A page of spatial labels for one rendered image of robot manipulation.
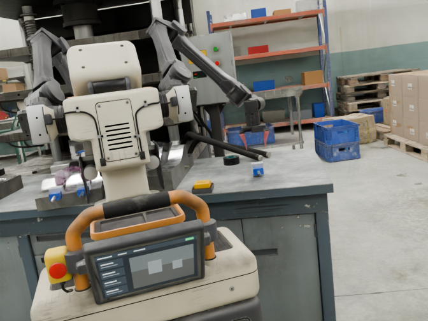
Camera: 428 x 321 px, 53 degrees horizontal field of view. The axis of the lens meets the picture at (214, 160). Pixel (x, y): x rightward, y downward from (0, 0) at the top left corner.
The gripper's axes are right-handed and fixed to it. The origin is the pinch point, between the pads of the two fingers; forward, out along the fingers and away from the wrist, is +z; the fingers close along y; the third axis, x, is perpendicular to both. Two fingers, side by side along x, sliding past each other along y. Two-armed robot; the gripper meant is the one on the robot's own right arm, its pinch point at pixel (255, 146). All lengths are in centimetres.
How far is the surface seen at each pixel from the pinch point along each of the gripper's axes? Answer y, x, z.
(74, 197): 75, 16, 8
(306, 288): -14, 17, 58
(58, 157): 117, -71, 5
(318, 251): -19.7, 16.5, 42.7
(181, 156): 33.6, -11.5, 2.8
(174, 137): 44, -63, 1
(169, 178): 36.3, 12.2, 6.5
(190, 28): 32, -140, -65
